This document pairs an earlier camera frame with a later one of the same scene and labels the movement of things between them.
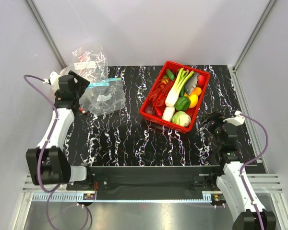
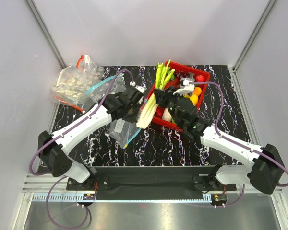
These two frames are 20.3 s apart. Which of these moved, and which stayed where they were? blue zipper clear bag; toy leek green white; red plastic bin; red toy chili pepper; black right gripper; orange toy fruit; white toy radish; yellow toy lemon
Moved: black right gripper; toy leek green white; blue zipper clear bag
Stayed: yellow toy lemon; white toy radish; red plastic bin; orange toy fruit; red toy chili pepper
